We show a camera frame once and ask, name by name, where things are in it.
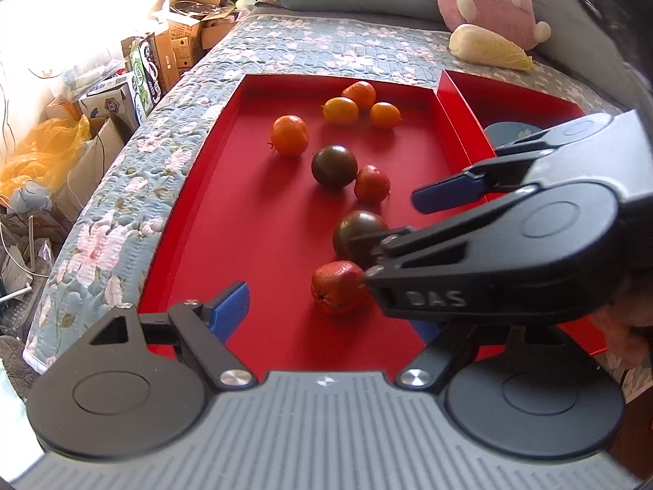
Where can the pink plush toy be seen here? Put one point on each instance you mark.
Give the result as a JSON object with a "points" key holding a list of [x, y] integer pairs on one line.
{"points": [[484, 5]]}

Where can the red tray with plate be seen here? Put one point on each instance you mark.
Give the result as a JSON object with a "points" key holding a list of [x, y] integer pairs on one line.
{"points": [[489, 94]]}

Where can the metal pot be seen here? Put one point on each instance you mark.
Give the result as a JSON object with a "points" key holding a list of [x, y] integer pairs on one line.
{"points": [[199, 8]]}

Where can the orange tomato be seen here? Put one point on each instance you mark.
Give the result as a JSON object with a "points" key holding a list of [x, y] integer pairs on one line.
{"points": [[289, 135]]}

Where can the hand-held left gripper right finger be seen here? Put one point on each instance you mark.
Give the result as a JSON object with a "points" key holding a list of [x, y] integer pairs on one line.
{"points": [[433, 363]]}

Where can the large red tray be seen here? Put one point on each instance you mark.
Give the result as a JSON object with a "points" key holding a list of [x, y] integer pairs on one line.
{"points": [[255, 214]]}

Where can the person's right hand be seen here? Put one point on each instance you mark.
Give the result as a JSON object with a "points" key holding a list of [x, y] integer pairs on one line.
{"points": [[630, 326]]}

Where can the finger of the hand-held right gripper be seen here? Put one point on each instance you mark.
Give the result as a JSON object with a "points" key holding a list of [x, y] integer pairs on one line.
{"points": [[433, 270], [444, 195]]}

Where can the floral quilt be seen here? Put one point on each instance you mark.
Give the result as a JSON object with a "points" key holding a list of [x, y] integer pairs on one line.
{"points": [[153, 127]]}

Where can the white printed box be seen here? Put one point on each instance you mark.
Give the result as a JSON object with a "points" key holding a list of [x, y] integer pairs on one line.
{"points": [[109, 102]]}

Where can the brown open carton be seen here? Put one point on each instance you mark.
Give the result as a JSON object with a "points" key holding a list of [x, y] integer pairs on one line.
{"points": [[92, 163]]}

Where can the grey-blue cloth bundle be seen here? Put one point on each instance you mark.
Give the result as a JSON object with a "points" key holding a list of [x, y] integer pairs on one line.
{"points": [[30, 198]]}

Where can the blue-grey plate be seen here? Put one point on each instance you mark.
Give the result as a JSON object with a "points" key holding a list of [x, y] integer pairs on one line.
{"points": [[510, 132]]}

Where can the yellow plastic bag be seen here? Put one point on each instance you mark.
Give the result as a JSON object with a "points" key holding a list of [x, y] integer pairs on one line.
{"points": [[41, 153]]}

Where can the dark brown tomato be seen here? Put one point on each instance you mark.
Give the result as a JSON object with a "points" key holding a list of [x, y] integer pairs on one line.
{"points": [[334, 167], [352, 235]]}

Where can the napa cabbage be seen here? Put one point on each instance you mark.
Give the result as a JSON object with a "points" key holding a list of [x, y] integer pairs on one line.
{"points": [[484, 46]]}

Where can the small orange citrus fruit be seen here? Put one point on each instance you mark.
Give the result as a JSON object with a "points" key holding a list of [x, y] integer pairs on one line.
{"points": [[385, 115], [341, 111]]}

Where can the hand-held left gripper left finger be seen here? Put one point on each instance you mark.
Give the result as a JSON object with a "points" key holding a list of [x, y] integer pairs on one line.
{"points": [[232, 307]]}

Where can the closed cardboard box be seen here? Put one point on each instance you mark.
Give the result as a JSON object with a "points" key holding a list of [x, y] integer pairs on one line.
{"points": [[186, 43]]}

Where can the green and white carton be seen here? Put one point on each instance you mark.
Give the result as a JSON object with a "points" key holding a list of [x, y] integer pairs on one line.
{"points": [[145, 74]]}

